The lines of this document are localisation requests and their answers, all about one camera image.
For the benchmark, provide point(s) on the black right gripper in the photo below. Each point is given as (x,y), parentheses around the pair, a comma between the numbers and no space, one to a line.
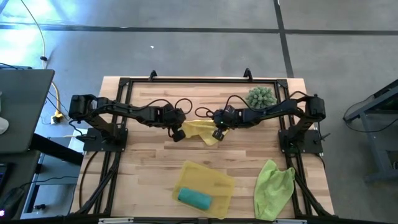
(227,118)

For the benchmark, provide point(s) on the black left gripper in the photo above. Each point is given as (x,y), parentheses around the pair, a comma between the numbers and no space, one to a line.
(174,119)

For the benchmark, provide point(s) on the yellow microfiber towel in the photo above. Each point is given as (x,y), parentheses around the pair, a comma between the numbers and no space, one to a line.
(199,129)

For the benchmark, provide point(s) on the yellow translucent plastic basket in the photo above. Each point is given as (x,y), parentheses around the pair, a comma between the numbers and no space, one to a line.
(205,179)

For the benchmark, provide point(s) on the teal microfiber towel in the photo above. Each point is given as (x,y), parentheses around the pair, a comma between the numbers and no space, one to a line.
(194,198)

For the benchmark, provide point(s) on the lime green microfiber towel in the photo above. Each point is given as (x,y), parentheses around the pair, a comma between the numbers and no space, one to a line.
(273,189)

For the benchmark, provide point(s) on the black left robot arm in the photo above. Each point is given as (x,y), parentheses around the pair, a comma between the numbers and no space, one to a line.
(124,109)

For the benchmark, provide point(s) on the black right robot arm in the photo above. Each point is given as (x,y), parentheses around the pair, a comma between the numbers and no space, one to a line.
(273,110)

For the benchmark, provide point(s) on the green spiky plant ball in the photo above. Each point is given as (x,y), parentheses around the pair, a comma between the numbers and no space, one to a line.
(260,97)

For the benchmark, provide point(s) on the yellow power plug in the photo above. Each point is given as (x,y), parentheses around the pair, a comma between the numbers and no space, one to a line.
(57,117)

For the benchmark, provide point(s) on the light grey cabinet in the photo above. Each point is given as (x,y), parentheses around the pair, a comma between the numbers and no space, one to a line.
(59,174)

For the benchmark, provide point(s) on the grey desk top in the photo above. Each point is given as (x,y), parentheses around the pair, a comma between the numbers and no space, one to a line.
(25,109)

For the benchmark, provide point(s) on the blue-grey metal cart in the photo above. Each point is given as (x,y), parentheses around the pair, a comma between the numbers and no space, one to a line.
(374,143)

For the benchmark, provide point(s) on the black desk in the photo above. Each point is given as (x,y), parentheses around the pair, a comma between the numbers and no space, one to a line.
(18,174)

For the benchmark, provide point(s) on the white round object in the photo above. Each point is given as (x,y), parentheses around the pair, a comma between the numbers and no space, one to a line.
(3,126)

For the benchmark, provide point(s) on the black computer mouse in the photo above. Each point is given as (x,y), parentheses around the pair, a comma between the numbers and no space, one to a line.
(12,202)

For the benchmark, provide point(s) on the black metal table frame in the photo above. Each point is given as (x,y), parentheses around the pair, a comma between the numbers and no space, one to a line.
(202,80)

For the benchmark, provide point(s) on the black clamp bracket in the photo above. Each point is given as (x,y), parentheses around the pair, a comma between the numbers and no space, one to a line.
(153,75)
(247,74)

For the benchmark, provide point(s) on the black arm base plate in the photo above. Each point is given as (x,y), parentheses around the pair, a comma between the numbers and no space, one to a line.
(312,141)
(93,144)

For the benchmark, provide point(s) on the silver edge bracket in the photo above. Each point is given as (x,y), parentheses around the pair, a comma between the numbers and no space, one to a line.
(289,221)
(115,221)

